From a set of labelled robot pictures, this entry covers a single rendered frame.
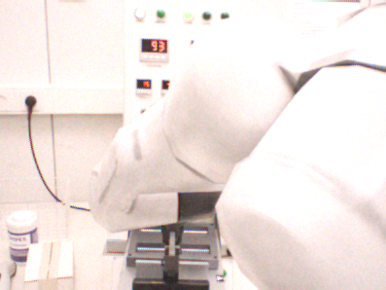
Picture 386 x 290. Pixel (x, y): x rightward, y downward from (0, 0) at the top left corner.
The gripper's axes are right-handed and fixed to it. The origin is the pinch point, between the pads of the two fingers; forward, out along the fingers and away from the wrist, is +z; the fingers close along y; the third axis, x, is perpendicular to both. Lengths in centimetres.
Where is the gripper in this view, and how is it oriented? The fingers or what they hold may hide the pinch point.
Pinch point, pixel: (170, 270)
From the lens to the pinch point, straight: 92.5
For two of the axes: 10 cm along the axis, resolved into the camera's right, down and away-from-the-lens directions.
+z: -0.5, 7.8, 6.3
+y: 0.2, 6.3, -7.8
